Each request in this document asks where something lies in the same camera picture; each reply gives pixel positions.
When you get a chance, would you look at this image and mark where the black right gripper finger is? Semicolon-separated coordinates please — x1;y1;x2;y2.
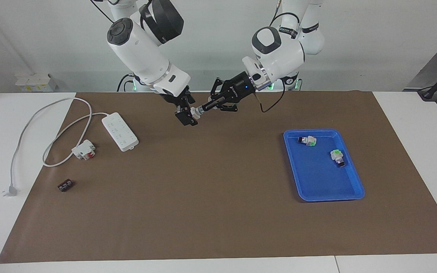
174;107;200;128
183;86;196;111

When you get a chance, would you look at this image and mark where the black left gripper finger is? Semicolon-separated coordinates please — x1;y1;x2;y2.
201;77;228;110
202;100;239;113

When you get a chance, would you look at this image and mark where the white power strip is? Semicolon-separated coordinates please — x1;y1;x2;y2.
102;112;140;152

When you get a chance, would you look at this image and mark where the brown paper table mat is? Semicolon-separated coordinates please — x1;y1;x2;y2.
0;91;437;264

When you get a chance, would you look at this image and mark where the white red circuit breaker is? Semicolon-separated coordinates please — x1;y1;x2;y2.
71;139;97;161

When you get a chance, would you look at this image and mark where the blue plastic tray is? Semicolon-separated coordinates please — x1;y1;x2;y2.
283;129;366;202

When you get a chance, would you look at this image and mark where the small black terminal block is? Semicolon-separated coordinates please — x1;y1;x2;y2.
57;179;75;193

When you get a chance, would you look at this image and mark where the white cardboard box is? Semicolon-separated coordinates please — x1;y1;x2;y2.
15;73;58;93

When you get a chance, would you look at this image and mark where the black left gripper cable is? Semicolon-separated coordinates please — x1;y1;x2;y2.
256;0;301;114

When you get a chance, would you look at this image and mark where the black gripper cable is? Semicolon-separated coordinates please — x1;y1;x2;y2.
90;0;115;23
256;0;301;114

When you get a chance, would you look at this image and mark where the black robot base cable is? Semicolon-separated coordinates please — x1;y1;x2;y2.
116;73;136;93

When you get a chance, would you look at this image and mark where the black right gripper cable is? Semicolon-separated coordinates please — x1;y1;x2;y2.
90;0;115;23

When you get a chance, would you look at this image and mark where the selector switch with green back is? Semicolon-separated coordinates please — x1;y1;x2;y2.
330;149;346;168

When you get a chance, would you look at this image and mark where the white power strip cable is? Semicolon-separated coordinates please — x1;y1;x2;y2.
42;112;107;168

